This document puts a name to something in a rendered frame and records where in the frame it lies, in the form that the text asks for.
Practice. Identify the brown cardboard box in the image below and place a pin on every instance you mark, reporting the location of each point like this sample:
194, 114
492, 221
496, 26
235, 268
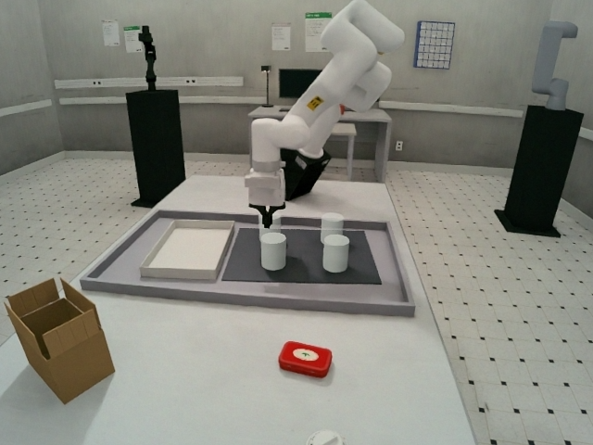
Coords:
78, 349

